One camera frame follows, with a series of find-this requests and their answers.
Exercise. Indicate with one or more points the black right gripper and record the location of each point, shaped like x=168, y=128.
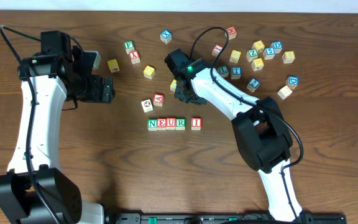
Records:
x=186, y=96

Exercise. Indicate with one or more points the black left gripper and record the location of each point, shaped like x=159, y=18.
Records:
x=103, y=89

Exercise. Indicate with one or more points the green R block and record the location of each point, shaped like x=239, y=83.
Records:
x=180, y=124

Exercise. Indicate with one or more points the red U block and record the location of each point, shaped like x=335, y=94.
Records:
x=171, y=123

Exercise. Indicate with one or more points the red i block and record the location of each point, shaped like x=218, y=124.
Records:
x=196, y=123
x=216, y=50

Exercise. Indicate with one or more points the red E block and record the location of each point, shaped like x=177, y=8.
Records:
x=161, y=124

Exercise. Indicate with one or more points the green N block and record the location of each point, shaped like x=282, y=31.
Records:
x=152, y=124

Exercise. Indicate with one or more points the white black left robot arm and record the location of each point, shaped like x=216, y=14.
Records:
x=34, y=188

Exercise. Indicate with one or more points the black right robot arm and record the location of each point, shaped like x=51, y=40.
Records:
x=262, y=135

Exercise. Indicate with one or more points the yellow block near P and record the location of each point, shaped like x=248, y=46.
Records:
x=173, y=85

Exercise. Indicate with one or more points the red V block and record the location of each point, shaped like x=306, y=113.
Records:
x=158, y=99

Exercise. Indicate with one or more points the yellow block far left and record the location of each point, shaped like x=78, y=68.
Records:
x=113, y=65

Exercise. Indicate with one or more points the yellow block left centre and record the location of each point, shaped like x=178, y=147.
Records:
x=149, y=72

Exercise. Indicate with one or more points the white picture block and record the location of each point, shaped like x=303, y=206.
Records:
x=147, y=105

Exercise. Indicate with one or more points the blue L block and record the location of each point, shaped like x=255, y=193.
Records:
x=223, y=71

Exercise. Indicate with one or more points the red Y block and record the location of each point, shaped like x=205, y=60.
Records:
x=134, y=57

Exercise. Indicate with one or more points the blue T block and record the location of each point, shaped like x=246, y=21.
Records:
x=236, y=72

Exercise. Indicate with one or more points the blue X block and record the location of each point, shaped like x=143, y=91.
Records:
x=166, y=36

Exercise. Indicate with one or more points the green F block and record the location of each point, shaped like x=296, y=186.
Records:
x=129, y=46

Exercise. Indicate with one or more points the yellow block upper right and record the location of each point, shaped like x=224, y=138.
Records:
x=235, y=56

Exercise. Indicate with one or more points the blue 2 block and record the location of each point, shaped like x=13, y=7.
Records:
x=253, y=85

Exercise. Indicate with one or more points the red block top right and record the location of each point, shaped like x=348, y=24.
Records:
x=232, y=32

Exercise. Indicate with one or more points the green Z block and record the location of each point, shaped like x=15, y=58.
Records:
x=251, y=55

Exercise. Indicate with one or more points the yellow block below Z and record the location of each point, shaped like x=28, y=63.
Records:
x=257, y=64

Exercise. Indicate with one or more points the yellow block near Z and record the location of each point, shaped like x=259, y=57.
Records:
x=258, y=46

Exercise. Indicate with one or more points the blue 5 block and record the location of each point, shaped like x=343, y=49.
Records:
x=268, y=53

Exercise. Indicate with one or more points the plain white block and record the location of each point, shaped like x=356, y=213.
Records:
x=284, y=92

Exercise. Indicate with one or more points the blue D block upper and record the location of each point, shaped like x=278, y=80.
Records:
x=277, y=46

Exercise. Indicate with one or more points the blue d block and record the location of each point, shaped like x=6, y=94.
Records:
x=277, y=46
x=292, y=82

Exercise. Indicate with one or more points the blue D block right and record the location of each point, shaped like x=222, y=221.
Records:
x=292, y=82

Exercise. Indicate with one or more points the yellow 8 block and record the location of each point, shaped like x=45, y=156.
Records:
x=288, y=57

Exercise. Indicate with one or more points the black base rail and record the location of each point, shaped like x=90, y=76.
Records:
x=136, y=218

